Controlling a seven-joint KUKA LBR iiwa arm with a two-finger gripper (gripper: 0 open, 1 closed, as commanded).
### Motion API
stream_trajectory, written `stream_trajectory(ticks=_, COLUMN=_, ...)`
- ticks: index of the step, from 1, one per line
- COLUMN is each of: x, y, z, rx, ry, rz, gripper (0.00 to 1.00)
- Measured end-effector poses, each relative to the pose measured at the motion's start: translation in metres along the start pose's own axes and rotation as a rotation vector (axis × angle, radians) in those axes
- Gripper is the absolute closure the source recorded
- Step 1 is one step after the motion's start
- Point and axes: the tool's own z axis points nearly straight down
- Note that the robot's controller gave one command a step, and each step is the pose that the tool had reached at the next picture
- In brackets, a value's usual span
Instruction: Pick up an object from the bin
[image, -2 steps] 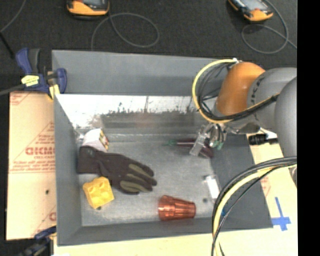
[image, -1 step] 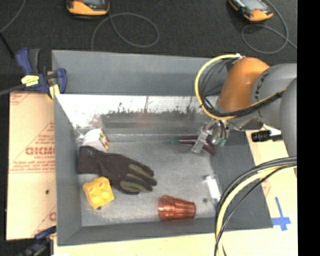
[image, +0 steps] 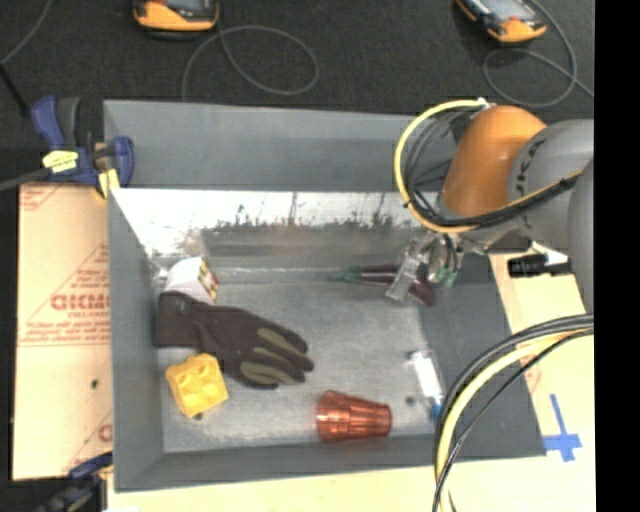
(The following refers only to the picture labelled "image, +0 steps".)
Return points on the orange translucent plastic cup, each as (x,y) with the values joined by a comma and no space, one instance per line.
(352,416)

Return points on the yellow toy brick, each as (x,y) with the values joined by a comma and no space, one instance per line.
(197,384)

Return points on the white tube with blue cap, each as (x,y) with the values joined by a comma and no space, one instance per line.
(427,377)

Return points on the brown cardboard board red print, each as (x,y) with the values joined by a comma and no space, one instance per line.
(60,320)

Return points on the grey metal bin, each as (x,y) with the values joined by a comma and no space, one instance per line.
(350,340)

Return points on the purple toy eggplant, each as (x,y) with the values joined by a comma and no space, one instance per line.
(372,274)

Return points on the black cylinder on white bracket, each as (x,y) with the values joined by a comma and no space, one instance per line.
(530,265)

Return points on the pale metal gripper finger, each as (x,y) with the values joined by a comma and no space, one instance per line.
(408,280)
(393,291)

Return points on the white box with colourful print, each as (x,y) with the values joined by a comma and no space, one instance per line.
(187,277)

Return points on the dark brown glove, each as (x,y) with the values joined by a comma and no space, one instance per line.
(225,335)

